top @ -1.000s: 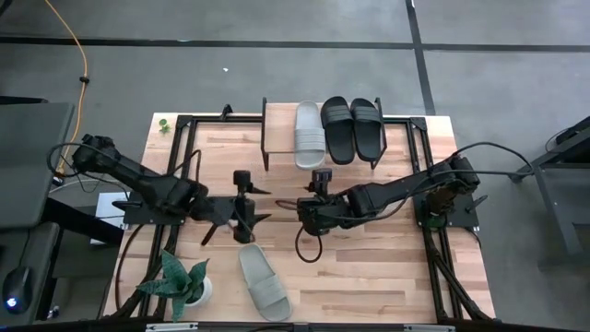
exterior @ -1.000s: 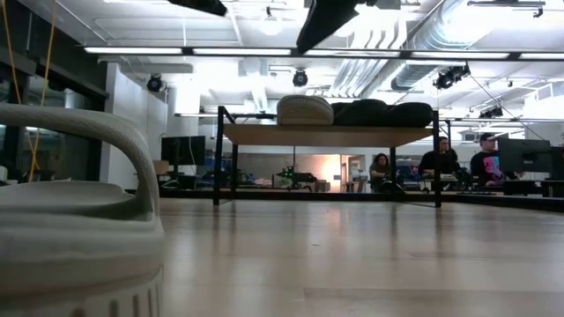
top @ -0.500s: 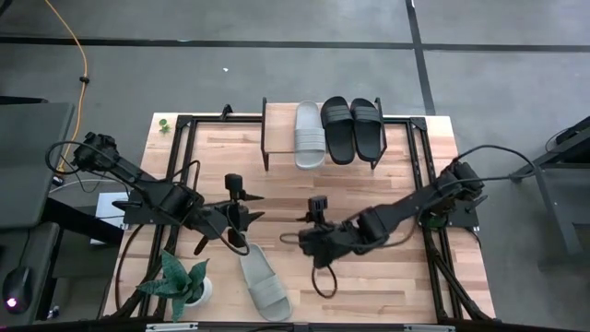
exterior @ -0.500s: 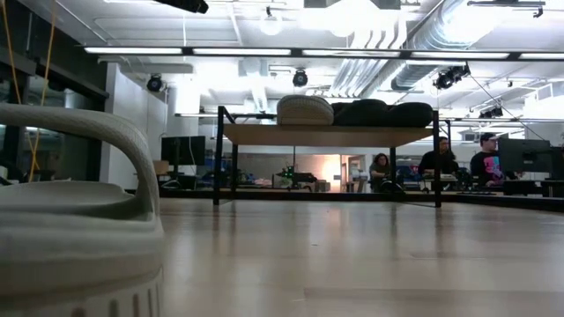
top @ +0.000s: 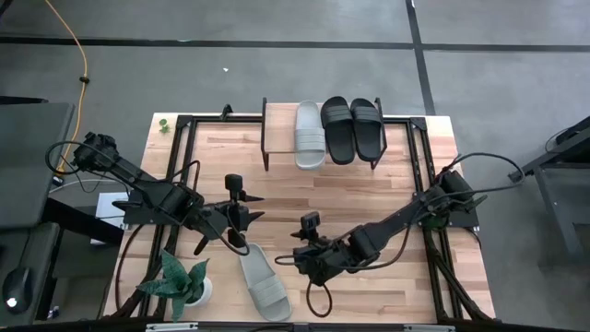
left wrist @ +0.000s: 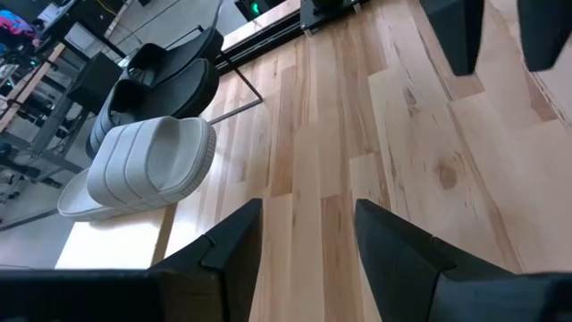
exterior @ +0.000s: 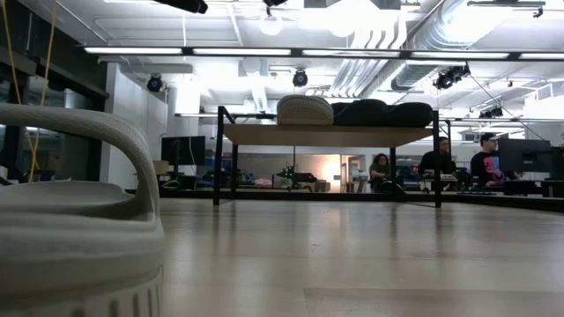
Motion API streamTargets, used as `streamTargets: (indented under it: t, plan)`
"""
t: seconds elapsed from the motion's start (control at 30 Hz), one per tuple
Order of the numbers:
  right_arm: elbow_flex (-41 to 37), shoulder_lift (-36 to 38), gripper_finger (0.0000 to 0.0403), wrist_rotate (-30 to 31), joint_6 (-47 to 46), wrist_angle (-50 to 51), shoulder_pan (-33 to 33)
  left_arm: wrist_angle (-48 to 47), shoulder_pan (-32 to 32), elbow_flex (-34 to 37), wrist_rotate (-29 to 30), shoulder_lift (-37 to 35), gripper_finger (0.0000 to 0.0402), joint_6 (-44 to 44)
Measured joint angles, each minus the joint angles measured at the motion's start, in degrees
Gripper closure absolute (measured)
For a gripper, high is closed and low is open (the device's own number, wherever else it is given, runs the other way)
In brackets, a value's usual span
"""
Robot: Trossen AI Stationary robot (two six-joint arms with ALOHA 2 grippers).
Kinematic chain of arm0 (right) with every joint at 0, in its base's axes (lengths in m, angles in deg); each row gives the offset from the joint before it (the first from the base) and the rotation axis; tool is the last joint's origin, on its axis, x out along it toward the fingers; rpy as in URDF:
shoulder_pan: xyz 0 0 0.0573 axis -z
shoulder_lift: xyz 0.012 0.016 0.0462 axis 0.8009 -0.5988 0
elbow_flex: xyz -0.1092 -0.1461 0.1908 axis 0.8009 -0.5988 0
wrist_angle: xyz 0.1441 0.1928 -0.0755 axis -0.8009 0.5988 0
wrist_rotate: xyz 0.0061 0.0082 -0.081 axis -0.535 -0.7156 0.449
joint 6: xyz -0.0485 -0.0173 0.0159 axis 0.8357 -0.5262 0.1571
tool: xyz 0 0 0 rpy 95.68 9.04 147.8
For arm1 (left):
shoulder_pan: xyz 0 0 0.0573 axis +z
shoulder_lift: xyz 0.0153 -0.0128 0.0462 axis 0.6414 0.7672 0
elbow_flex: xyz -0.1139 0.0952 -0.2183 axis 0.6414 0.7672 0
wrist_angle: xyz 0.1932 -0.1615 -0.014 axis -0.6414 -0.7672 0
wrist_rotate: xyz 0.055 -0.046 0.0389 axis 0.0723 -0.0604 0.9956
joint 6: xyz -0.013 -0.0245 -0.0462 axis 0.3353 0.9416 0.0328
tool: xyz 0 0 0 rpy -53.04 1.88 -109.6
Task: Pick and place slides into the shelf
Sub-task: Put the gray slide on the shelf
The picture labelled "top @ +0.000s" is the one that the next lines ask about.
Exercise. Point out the black camera rig bar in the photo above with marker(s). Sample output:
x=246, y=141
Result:
x=322, y=328

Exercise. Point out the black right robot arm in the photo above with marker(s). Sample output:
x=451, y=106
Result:
x=392, y=228

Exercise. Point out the grey metal desk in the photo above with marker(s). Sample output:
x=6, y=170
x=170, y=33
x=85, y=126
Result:
x=562, y=193

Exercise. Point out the black aluminium table frame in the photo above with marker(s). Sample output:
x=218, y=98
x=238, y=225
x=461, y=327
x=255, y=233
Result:
x=212, y=120

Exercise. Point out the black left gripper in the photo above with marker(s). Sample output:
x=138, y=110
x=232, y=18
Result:
x=226, y=219

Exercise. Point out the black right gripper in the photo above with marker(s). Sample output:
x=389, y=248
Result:
x=327, y=260

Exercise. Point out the wooden shelf with black legs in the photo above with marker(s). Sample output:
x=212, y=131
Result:
x=279, y=133

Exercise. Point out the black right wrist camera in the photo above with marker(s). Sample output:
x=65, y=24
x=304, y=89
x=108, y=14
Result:
x=311, y=221

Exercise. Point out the black slide sandal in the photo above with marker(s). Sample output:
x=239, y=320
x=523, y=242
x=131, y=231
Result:
x=338, y=147
x=368, y=147

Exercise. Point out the black desk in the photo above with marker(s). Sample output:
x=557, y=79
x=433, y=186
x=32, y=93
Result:
x=27, y=249

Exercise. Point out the dark grey desk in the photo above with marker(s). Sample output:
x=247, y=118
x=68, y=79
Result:
x=27, y=184

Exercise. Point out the grey slide sandal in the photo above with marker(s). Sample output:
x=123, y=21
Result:
x=310, y=147
x=265, y=286

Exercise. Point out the black computer mouse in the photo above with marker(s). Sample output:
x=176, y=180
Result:
x=18, y=288

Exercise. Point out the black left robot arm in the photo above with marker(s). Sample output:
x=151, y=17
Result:
x=161, y=198

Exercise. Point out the green plant in white pot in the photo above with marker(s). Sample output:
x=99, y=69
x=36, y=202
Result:
x=177, y=281

